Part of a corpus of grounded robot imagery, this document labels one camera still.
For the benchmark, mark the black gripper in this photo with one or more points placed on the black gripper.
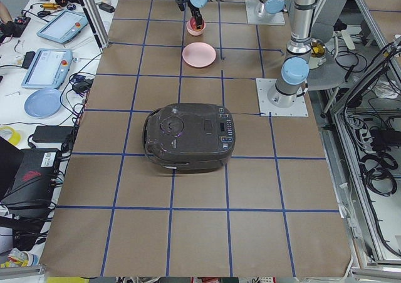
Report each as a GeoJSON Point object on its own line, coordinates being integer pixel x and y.
{"type": "Point", "coordinates": [195, 14]}

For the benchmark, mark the red apple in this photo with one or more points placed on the red apple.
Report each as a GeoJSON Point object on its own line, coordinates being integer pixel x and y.
{"type": "Point", "coordinates": [193, 25]}

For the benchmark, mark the pink bowl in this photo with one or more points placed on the pink bowl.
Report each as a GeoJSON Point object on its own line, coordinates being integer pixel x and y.
{"type": "Point", "coordinates": [195, 33]}

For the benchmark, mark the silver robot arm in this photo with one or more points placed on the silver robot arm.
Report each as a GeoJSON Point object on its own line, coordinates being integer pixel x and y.
{"type": "Point", "coordinates": [295, 69]}

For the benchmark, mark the pink plate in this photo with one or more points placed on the pink plate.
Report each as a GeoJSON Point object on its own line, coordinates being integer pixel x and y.
{"type": "Point", "coordinates": [199, 55]}

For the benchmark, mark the steel mixing bowl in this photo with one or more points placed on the steel mixing bowl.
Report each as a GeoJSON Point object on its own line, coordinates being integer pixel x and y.
{"type": "Point", "coordinates": [318, 54]}

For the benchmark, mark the light blue plate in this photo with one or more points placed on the light blue plate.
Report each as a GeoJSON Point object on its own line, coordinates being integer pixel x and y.
{"type": "Point", "coordinates": [43, 103]}

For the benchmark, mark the dark grey rice cooker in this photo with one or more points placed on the dark grey rice cooker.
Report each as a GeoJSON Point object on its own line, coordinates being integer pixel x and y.
{"type": "Point", "coordinates": [189, 136]}

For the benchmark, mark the blue teach pendant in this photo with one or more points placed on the blue teach pendant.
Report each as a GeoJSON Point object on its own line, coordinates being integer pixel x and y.
{"type": "Point", "coordinates": [64, 27]}
{"type": "Point", "coordinates": [48, 69]}

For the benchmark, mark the black power adapter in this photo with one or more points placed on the black power adapter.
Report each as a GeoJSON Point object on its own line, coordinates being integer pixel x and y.
{"type": "Point", "coordinates": [52, 134]}

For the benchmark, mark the yellow tape roll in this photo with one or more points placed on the yellow tape roll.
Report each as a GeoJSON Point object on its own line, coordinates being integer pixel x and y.
{"type": "Point", "coordinates": [10, 134]}

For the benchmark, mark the black laptop computer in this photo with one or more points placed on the black laptop computer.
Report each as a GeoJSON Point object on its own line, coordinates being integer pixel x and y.
{"type": "Point", "coordinates": [28, 180]}

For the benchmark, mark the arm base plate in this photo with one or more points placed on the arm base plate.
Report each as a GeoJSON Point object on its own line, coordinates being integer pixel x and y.
{"type": "Point", "coordinates": [269, 12]}
{"type": "Point", "coordinates": [272, 103]}

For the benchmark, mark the aluminium frame post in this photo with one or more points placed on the aluminium frame post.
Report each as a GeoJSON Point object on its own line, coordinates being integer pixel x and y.
{"type": "Point", "coordinates": [94, 19]}

